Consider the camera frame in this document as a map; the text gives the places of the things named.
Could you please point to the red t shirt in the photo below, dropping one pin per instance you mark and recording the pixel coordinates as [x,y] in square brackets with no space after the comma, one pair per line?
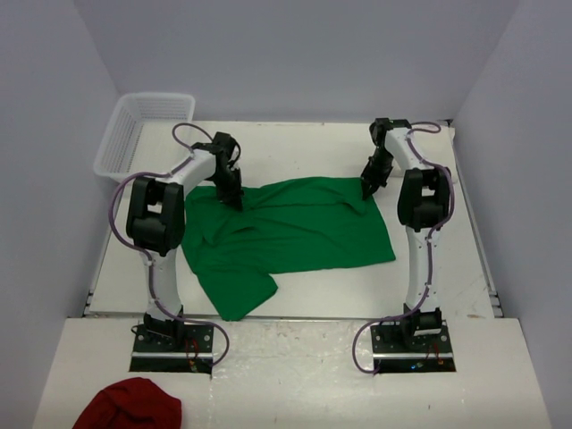
[131,403]

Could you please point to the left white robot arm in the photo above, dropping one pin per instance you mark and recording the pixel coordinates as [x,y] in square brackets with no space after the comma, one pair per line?
[156,222]

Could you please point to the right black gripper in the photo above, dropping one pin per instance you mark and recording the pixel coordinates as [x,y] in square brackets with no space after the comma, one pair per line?
[370,182]

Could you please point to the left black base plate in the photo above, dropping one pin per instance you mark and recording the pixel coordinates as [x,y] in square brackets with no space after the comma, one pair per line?
[188,351]

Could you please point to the white plastic basket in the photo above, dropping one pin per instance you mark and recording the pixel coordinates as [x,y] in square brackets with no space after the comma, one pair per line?
[138,136]

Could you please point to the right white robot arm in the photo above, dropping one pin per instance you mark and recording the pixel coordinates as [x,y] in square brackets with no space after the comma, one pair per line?
[426,203]

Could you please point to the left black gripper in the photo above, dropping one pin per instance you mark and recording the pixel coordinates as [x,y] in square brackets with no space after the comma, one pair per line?
[232,197]

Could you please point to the folded white t shirt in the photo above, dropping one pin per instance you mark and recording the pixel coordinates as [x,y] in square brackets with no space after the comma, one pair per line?
[445,155]

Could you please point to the green t shirt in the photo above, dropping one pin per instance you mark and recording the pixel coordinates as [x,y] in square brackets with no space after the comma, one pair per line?
[297,225]

